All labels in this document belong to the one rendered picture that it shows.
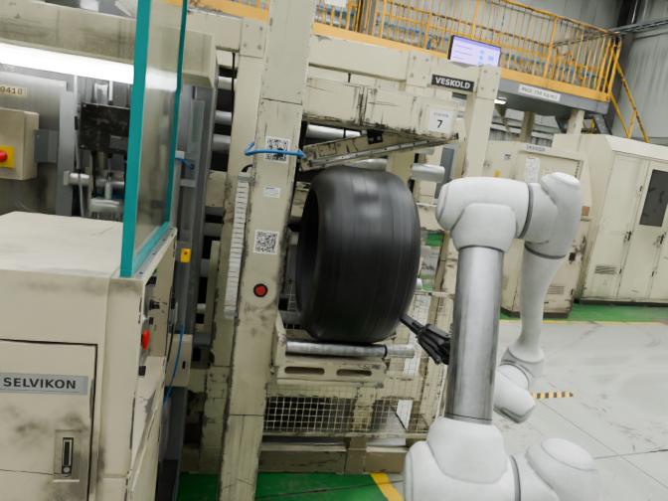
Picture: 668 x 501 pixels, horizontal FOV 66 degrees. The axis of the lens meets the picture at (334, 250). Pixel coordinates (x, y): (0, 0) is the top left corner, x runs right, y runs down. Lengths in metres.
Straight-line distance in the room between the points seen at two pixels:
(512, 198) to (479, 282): 0.20
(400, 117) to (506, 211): 0.87
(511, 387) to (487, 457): 0.44
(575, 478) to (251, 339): 1.02
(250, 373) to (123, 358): 0.86
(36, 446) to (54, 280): 0.30
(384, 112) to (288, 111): 0.46
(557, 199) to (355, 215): 0.56
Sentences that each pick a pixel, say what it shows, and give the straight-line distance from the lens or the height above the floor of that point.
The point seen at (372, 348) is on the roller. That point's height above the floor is 0.91.
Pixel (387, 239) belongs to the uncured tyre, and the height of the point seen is 1.30.
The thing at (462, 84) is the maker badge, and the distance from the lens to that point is 2.40.
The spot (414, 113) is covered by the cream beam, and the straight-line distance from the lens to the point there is 1.98.
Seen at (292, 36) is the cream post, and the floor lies 1.84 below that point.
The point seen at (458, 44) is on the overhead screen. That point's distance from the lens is 5.69.
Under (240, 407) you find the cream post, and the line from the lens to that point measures 1.82.
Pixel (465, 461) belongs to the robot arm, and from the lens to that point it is 1.12.
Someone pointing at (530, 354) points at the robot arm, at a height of 1.03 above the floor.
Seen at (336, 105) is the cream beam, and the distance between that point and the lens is 1.90.
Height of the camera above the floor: 1.51
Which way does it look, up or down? 10 degrees down
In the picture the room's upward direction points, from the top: 8 degrees clockwise
